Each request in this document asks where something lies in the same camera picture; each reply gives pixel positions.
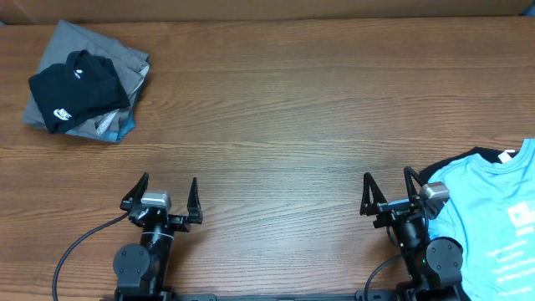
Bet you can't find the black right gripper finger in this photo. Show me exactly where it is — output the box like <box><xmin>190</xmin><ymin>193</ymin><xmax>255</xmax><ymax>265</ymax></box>
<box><xmin>403</xmin><ymin>166</ymin><xmax>423</xmax><ymax>200</ymax></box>
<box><xmin>359</xmin><ymin>172</ymin><xmax>387</xmax><ymax>216</ymax></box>

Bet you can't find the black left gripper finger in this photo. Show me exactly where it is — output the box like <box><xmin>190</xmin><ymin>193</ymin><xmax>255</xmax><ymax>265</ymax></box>
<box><xmin>120</xmin><ymin>172</ymin><xmax>149</xmax><ymax>211</ymax></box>
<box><xmin>186</xmin><ymin>177</ymin><xmax>203</xmax><ymax>224</ymax></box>

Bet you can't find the light blue printed t-shirt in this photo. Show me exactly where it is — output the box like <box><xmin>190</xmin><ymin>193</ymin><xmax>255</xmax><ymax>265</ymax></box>
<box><xmin>429</xmin><ymin>139</ymin><xmax>534</xmax><ymax>300</ymax></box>

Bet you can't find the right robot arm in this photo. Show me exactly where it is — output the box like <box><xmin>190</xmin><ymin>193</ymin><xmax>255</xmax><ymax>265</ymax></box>
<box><xmin>359</xmin><ymin>166</ymin><xmax>463</xmax><ymax>300</ymax></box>

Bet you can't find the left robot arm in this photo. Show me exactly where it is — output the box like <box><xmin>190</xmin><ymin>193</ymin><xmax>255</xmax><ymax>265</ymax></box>
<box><xmin>113</xmin><ymin>173</ymin><xmax>203</xmax><ymax>300</ymax></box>

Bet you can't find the folded blue garment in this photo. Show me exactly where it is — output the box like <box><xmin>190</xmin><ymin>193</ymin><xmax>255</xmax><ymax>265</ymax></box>
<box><xmin>67</xmin><ymin>96</ymin><xmax>136</xmax><ymax>143</ymax></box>

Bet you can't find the black garment under blue shirt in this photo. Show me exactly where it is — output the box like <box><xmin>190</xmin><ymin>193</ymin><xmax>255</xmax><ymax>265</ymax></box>
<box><xmin>419</xmin><ymin>146</ymin><xmax>519</xmax><ymax>185</ymax></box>

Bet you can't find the folded black Nike shirt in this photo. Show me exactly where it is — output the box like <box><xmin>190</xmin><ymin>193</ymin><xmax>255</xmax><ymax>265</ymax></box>
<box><xmin>28</xmin><ymin>50</ymin><xmax>130</xmax><ymax>134</ymax></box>

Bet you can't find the folded grey shirt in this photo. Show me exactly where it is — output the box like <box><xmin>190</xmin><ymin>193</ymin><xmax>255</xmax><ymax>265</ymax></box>
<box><xmin>21</xmin><ymin>19</ymin><xmax>150</xmax><ymax>131</ymax></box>

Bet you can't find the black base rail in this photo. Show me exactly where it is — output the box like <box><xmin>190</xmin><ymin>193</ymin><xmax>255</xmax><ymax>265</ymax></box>
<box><xmin>102</xmin><ymin>289</ymin><xmax>395</xmax><ymax>301</ymax></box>

